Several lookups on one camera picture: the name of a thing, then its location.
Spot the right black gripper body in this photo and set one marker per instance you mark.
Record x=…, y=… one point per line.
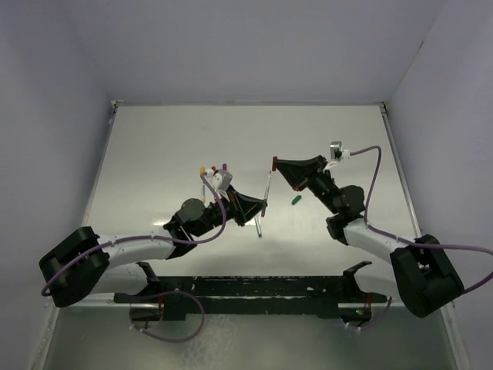
x=322, y=186

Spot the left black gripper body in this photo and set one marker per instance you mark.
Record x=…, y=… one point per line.
x=216, y=213

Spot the green-end white marker pen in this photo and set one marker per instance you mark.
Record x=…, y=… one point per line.
x=258, y=226

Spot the green pen cap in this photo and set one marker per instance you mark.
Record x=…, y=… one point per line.
x=296, y=199

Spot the yellow-end white marker pen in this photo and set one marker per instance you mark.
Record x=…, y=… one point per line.
x=202, y=189

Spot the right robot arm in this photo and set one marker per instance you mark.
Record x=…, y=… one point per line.
x=421, y=274

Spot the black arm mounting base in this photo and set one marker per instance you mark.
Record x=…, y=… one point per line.
x=326, y=297

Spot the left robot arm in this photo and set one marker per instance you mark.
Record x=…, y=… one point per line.
x=86, y=263

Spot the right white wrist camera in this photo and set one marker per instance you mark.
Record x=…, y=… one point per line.
x=337, y=154

